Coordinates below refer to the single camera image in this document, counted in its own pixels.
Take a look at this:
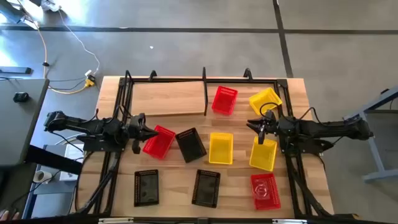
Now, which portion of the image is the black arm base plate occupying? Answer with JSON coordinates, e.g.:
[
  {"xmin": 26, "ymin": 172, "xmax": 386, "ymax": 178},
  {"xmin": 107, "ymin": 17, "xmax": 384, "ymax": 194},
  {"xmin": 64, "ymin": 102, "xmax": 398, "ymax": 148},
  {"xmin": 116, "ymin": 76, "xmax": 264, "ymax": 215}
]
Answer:
[
  {"xmin": 279, "ymin": 138, "xmax": 335, "ymax": 156},
  {"xmin": 82, "ymin": 136, "xmax": 126, "ymax": 153}
]

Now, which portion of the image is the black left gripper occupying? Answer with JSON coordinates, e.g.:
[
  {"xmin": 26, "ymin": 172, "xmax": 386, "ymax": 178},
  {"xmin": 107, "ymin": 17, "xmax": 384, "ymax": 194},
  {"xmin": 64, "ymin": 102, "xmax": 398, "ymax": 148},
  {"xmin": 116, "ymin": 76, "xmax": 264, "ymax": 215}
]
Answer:
[{"xmin": 127, "ymin": 113, "xmax": 159, "ymax": 142}]

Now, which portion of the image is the silver metal bracket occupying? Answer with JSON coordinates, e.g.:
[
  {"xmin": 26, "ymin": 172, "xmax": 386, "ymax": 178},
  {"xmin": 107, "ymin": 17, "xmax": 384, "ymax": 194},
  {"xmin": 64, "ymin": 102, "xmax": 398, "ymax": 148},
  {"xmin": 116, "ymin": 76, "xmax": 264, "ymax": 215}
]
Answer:
[
  {"xmin": 98, "ymin": 217, "xmax": 134, "ymax": 223},
  {"xmin": 272, "ymin": 218, "xmax": 308, "ymax": 224}
]

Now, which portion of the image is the black plastic mesh basket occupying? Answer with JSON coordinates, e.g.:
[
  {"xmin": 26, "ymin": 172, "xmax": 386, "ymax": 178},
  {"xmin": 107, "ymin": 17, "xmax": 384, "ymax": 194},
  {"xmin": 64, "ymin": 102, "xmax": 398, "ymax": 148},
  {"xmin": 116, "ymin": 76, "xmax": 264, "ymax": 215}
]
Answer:
[
  {"xmin": 175, "ymin": 127, "xmax": 208, "ymax": 164},
  {"xmin": 191, "ymin": 169, "xmax": 221, "ymax": 209},
  {"xmin": 133, "ymin": 169, "xmax": 160, "ymax": 208}
]

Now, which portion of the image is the black table beam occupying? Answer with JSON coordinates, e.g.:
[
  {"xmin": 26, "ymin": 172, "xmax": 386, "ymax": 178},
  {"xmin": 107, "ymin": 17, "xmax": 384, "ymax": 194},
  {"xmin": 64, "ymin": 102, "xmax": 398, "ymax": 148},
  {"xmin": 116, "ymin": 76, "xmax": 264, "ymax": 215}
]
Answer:
[{"xmin": 24, "ymin": 144, "xmax": 83, "ymax": 175}]

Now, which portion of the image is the blue-grey metal table frame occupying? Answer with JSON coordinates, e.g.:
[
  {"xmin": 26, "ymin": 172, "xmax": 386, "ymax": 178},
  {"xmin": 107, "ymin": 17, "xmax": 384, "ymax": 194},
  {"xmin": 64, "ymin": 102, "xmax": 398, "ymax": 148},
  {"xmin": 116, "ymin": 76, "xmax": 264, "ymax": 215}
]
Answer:
[{"xmin": 341, "ymin": 85, "xmax": 398, "ymax": 184}]

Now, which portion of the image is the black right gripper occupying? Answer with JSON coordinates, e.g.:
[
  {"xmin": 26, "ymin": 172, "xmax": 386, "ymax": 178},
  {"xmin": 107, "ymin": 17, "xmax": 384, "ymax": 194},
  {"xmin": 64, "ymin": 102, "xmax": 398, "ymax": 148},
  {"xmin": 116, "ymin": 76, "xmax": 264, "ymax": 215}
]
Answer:
[{"xmin": 247, "ymin": 109, "xmax": 279, "ymax": 135}]

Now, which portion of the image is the black metal shelf end frame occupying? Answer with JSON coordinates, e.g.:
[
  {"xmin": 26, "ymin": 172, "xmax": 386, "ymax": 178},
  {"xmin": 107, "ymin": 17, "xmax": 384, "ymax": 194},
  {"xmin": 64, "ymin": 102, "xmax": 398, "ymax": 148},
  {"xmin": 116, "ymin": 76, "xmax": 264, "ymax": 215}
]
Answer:
[
  {"xmin": 123, "ymin": 70, "xmax": 134, "ymax": 116},
  {"xmin": 201, "ymin": 66, "xmax": 209, "ymax": 117}
]

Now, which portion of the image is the small black device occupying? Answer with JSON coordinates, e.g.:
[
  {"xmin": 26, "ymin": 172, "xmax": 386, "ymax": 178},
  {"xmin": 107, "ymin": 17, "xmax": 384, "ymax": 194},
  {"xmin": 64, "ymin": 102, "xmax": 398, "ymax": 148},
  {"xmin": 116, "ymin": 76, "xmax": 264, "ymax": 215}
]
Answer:
[{"xmin": 12, "ymin": 91, "xmax": 30, "ymax": 103}]

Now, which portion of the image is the white crumpled object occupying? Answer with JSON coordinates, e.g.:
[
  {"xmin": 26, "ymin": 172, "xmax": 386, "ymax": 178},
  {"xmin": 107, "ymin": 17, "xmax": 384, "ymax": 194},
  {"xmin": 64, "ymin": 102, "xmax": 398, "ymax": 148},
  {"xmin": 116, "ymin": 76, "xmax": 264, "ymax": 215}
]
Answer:
[{"xmin": 40, "ymin": 0, "xmax": 65, "ymax": 12}]

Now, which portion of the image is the red plastic mesh basket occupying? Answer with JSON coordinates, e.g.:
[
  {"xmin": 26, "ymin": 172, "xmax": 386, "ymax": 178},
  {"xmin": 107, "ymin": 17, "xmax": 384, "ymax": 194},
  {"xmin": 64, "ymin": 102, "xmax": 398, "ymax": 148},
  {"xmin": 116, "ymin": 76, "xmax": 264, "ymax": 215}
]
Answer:
[
  {"xmin": 142, "ymin": 124, "xmax": 177, "ymax": 161},
  {"xmin": 211, "ymin": 85, "xmax": 239, "ymax": 116},
  {"xmin": 250, "ymin": 172, "xmax": 282, "ymax": 212}
]

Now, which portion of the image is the grey metal stand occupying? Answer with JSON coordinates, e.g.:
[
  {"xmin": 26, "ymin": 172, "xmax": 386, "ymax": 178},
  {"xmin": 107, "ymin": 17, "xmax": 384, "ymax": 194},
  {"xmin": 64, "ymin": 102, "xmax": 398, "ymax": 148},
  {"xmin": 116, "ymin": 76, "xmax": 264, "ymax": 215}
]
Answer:
[{"xmin": 0, "ymin": 1, "xmax": 40, "ymax": 30}]

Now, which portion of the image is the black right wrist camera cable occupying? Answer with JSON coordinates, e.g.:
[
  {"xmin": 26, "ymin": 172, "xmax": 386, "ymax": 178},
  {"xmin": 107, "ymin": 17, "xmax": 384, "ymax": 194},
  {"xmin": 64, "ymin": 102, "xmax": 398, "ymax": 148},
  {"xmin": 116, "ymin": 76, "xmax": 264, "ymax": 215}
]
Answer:
[{"xmin": 259, "ymin": 101, "xmax": 283, "ymax": 121}]

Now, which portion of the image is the person's hand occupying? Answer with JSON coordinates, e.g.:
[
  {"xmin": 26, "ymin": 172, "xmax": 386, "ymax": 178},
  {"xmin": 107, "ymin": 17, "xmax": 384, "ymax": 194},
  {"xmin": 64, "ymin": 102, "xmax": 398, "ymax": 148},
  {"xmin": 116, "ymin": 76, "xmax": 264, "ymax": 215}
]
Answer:
[{"xmin": 0, "ymin": 209, "xmax": 20, "ymax": 221}]

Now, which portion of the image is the white paper cup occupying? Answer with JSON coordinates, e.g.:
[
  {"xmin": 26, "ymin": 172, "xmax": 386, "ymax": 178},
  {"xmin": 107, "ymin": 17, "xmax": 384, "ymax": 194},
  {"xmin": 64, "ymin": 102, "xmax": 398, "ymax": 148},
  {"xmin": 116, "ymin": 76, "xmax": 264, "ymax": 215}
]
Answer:
[{"xmin": 32, "ymin": 170, "xmax": 53, "ymax": 184}]

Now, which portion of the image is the white paper sheet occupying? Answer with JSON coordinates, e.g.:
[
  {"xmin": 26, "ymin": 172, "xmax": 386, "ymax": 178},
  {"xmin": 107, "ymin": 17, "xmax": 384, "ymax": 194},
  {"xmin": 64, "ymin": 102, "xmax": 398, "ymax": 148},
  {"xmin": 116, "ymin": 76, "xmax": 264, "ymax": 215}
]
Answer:
[
  {"xmin": 63, "ymin": 143, "xmax": 85, "ymax": 163},
  {"xmin": 58, "ymin": 169, "xmax": 75, "ymax": 182}
]

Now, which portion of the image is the yellow cable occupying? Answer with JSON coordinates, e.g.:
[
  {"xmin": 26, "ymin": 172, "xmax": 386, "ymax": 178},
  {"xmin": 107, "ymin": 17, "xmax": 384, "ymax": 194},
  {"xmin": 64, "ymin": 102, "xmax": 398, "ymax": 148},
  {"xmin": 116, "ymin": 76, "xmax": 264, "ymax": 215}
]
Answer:
[{"xmin": 17, "ymin": 0, "xmax": 91, "ymax": 95}]

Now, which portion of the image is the yellow plastic mesh basket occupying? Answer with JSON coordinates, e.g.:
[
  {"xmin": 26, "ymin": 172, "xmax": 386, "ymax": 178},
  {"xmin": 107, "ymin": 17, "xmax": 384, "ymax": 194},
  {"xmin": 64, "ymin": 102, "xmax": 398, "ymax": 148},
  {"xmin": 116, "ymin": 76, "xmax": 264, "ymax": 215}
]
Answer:
[
  {"xmin": 248, "ymin": 86, "xmax": 284, "ymax": 116},
  {"xmin": 208, "ymin": 132, "xmax": 234, "ymax": 166},
  {"xmin": 249, "ymin": 136, "xmax": 278, "ymax": 172}
]

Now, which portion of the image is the white cable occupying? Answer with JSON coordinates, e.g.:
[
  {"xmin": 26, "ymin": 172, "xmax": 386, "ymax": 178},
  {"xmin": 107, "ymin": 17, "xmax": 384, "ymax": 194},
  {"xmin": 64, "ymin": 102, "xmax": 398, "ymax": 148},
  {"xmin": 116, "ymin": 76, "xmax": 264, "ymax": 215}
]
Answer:
[{"xmin": 55, "ymin": 7, "xmax": 101, "ymax": 75}]

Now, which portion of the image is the grey side table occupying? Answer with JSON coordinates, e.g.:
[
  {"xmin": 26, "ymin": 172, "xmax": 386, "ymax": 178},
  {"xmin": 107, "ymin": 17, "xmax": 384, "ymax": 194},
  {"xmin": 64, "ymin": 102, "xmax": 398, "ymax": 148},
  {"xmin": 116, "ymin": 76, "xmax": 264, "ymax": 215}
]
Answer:
[{"xmin": 0, "ymin": 77, "xmax": 50, "ymax": 169}]

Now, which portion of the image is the black flat bar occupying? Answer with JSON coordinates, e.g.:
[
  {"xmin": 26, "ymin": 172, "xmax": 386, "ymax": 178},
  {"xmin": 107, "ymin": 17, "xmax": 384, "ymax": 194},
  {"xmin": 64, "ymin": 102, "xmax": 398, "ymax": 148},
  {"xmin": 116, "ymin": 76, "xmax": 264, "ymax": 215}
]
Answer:
[{"xmin": 0, "ymin": 66, "xmax": 33, "ymax": 75}]

